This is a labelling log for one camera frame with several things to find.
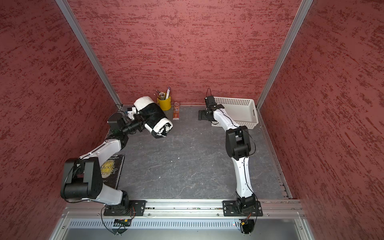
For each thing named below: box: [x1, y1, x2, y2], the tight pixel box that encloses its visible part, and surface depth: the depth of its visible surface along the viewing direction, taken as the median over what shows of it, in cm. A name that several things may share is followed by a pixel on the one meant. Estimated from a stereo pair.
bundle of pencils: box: [155, 86, 171, 100], surface depth 111 cm
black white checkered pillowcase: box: [133, 96, 174, 139], surface depth 82 cm
